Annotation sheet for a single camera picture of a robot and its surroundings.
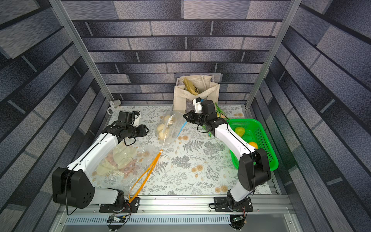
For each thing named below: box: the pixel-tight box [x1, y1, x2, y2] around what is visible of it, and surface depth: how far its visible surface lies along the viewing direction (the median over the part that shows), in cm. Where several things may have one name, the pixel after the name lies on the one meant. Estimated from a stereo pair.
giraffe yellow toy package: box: [96, 145, 143, 178], surface depth 89 cm
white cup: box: [107, 99, 122, 116], surface depth 120 cm
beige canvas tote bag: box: [172, 74, 221, 114], surface depth 99 cm
